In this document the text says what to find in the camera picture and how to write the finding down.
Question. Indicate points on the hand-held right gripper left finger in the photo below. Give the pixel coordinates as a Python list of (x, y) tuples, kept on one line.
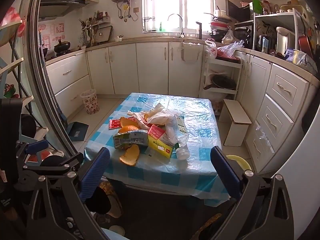
[(96, 170)]

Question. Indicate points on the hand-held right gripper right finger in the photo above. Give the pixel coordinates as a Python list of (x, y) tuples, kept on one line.
[(225, 172)]

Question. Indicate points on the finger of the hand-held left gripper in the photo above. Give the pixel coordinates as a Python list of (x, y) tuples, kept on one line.
[(62, 163), (37, 146)]

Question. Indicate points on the pale yellow bucket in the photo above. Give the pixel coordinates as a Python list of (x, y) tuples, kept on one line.
[(238, 160)]

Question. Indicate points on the large orange peel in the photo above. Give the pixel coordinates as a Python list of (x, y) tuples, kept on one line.
[(130, 156)]

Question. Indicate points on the crushed green white carton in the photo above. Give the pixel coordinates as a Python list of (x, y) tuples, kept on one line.
[(130, 138)]

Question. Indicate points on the yellow red paper box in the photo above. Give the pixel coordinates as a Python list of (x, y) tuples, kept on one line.
[(160, 142)]

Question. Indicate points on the blue checked plastic tablecloth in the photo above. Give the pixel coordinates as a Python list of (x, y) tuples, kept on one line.
[(200, 130)]

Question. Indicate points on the red packet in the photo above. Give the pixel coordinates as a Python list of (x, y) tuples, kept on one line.
[(115, 123)]

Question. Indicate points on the white wooden stool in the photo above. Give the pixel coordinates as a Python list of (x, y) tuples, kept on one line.
[(236, 122)]

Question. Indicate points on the folding rack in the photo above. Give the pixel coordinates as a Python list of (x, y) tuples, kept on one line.
[(15, 62)]

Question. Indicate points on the clear plastic bottle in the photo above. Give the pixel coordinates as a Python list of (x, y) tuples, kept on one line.
[(178, 135)]

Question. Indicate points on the floral wastebasket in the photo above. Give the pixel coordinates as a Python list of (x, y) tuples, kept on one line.
[(90, 102)]

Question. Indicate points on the cream stove drawer cabinet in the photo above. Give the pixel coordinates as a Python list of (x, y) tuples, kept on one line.
[(67, 80)]

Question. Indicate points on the white refrigerator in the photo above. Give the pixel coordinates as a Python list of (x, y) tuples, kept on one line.
[(300, 180)]

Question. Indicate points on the crumpled white paper wrapper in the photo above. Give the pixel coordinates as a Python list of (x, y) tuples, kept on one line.
[(157, 116)]

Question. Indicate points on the cream panelled drawer cabinet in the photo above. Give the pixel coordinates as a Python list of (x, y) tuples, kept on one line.
[(275, 105)]

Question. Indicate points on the black wok with lid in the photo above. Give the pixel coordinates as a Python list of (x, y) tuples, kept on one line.
[(61, 47)]

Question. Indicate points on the white storage rack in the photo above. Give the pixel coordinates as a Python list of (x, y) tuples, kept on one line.
[(222, 66)]

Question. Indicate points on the cream base cabinet row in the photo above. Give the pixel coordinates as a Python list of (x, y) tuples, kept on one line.
[(145, 67)]

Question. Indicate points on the red printed plastic bag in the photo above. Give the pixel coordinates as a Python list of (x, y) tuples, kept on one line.
[(211, 50)]

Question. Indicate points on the white tote bag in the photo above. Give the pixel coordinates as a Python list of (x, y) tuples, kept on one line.
[(190, 53)]

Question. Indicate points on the clear plastic bag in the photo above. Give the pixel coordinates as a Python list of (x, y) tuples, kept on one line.
[(230, 47)]

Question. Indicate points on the range hood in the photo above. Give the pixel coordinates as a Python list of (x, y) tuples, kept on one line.
[(60, 5)]

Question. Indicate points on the white knotted plastic bag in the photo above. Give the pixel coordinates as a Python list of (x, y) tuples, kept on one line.
[(228, 38)]

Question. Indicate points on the black countertop appliance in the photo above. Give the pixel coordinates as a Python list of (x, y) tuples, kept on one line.
[(263, 42)]

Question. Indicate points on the blue yellow bag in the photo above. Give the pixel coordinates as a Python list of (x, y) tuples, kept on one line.
[(297, 57)]

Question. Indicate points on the white thermo pot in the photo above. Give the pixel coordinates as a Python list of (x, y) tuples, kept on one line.
[(283, 40)]

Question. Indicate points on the black faucet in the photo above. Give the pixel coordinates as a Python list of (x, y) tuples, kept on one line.
[(198, 28)]

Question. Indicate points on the stack of pots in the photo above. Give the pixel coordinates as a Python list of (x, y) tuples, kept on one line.
[(218, 22)]

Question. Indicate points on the red frying pan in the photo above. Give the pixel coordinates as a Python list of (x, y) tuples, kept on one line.
[(305, 43)]

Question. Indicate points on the chrome kitchen faucet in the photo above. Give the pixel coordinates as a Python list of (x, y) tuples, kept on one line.
[(180, 22)]

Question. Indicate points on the small green bottle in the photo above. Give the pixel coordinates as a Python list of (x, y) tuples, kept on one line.
[(160, 26)]

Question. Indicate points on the black microwave oven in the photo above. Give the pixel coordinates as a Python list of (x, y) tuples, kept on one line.
[(238, 11)]

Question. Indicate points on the white countertop shelf unit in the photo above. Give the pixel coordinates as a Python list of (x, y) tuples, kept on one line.
[(275, 17)]

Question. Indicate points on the green cutting board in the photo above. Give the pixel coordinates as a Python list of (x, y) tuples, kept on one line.
[(256, 4)]

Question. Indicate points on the kitchen window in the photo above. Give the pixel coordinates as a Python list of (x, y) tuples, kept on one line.
[(178, 5)]

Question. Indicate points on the metal sliding door frame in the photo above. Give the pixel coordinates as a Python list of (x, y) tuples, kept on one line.
[(40, 67)]

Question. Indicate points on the red wall decal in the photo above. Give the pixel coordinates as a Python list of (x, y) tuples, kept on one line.
[(53, 32)]

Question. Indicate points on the wall utensil rack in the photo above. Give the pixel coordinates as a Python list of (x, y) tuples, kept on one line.
[(93, 27)]

